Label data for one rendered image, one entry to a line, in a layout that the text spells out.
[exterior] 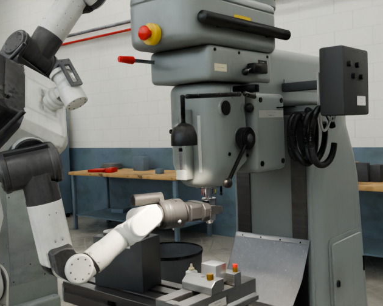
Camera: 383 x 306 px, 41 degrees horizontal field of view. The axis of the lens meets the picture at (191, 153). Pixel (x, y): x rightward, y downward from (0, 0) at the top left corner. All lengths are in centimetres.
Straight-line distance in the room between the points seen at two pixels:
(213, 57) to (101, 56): 713
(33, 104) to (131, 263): 71
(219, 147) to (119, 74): 675
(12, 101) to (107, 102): 703
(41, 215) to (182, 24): 62
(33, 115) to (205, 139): 49
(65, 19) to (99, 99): 692
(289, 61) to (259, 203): 55
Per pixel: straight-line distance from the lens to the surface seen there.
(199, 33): 142
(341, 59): 160
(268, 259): 194
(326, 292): 196
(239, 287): 169
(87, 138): 884
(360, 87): 171
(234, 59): 155
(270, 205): 194
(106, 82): 845
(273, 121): 171
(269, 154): 169
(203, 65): 146
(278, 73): 177
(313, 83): 173
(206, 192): 160
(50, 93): 148
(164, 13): 145
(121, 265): 189
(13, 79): 148
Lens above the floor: 150
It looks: 3 degrees down
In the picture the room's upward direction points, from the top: 2 degrees counter-clockwise
